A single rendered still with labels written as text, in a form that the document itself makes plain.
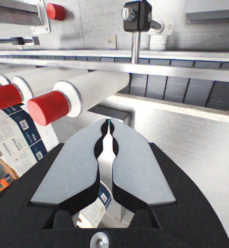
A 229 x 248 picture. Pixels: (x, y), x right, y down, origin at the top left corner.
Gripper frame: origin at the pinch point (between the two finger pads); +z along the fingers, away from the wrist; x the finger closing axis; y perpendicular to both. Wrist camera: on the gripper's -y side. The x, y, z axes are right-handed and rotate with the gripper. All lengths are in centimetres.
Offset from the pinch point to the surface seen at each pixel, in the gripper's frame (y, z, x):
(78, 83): -1.7, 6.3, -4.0
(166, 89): 1.6, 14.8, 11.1
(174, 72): -3.1, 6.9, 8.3
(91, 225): 51, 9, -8
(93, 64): -3.1, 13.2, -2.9
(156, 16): -10.8, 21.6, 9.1
